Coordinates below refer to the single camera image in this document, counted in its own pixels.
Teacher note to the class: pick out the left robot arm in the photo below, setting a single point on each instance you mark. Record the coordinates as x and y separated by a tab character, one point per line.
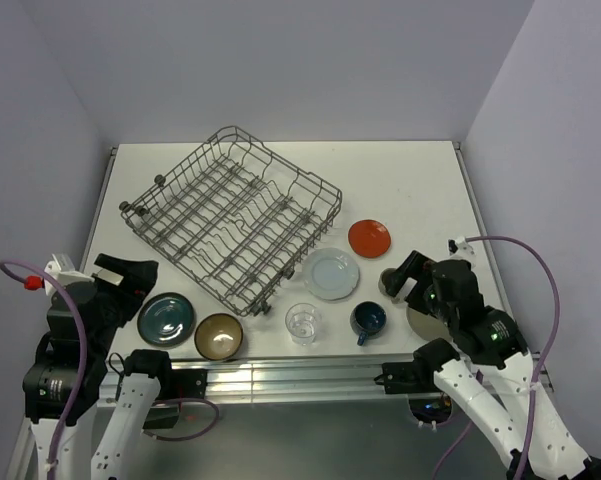
62	387

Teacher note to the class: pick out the orange small plate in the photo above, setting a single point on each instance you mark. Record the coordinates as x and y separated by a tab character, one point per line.
369	238

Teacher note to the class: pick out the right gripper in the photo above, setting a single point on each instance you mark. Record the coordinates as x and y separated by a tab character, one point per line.
417	266

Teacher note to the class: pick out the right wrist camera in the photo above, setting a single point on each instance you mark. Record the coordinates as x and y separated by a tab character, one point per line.
460	247

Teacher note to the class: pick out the grey wire dish rack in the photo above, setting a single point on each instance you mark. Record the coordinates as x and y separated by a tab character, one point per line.
235	217

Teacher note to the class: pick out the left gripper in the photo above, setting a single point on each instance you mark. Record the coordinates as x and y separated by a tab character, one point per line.
137	275

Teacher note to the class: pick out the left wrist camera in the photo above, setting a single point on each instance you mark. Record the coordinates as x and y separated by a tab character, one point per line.
62	269

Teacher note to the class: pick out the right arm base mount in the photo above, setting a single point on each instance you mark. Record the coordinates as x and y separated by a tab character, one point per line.
413	377

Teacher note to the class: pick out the dark blue mug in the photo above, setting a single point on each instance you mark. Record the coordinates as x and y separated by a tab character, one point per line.
367	320

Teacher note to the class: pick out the dark teal ceramic plate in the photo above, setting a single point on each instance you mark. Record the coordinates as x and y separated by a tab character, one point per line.
166	320

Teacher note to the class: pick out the light blue glass plate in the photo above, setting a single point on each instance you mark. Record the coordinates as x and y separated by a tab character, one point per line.
330	274

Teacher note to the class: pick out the grey ceramic cup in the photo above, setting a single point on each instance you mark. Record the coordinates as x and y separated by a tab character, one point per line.
391	283

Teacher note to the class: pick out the brown patterned bowl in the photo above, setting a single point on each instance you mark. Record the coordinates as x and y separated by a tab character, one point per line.
219	337

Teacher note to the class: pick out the clear plastic cup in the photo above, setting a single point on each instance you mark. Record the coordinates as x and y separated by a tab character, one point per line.
302	321

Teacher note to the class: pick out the aluminium mounting rail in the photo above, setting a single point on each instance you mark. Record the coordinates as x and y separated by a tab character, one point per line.
295	380

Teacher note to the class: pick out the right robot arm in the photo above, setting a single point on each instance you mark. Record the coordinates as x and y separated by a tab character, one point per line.
487	370

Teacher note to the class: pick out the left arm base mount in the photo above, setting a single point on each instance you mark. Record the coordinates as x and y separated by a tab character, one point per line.
178	386

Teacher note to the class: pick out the grey ceramic plate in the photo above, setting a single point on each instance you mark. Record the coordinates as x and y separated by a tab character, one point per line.
426	327

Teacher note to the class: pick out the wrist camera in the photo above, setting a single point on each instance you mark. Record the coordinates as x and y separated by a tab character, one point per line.
460	247
62	269

